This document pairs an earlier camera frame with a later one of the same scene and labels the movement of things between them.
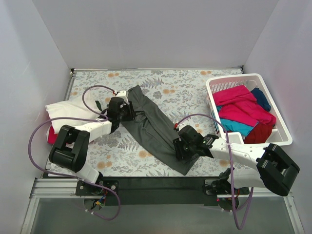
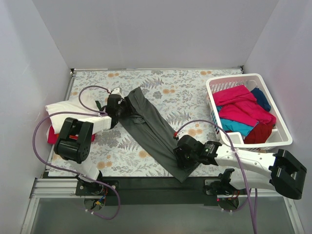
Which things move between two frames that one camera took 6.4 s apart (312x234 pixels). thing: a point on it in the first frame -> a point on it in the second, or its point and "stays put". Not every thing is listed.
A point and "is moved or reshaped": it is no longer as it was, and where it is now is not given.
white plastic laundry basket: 281,135 stays put
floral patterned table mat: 182,94 stays put
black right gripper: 179,149 -> 182,157
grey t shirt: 150,129 is moved or reshaped
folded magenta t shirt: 51,136 stays put
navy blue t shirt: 261,99 stays put
